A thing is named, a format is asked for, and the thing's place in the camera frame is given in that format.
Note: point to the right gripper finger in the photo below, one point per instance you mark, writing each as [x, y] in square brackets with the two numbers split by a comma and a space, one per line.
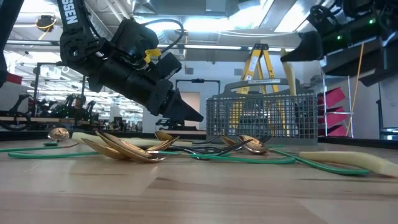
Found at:
[308, 46]

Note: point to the pile of gold cutlery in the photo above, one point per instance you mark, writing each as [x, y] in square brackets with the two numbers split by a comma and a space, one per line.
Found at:
[31, 135]

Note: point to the yellow stepladder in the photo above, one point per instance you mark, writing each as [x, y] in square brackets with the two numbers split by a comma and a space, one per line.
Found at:
[252, 62]

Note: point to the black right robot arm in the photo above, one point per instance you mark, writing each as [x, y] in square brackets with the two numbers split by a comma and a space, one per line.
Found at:
[382, 28]

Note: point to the metal ceiling duct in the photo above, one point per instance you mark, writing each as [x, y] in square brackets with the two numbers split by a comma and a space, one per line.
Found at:
[186, 7]

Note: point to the grey wall box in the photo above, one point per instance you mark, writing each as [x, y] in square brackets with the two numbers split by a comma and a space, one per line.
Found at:
[189, 71]
[238, 71]

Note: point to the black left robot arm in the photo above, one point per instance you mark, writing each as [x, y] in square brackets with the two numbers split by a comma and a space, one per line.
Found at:
[81, 46]

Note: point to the ceiling light strip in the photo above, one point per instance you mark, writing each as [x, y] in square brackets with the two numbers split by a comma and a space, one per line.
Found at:
[214, 47]

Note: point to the grey mesh cutlery basket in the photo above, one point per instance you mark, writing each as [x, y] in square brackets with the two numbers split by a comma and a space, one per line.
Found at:
[261, 99]

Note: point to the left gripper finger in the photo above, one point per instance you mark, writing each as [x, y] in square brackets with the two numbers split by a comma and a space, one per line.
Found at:
[182, 109]

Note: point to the black background gantry frame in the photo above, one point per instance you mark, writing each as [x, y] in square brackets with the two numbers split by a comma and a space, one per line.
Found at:
[197, 80]

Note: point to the red storage bin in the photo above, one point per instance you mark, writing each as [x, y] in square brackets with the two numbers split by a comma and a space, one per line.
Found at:
[15, 78]
[332, 97]
[339, 131]
[334, 118]

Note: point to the background robot workstation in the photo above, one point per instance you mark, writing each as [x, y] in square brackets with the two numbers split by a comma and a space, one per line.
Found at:
[74, 109]

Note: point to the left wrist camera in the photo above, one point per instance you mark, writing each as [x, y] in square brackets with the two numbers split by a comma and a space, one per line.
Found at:
[169, 65]

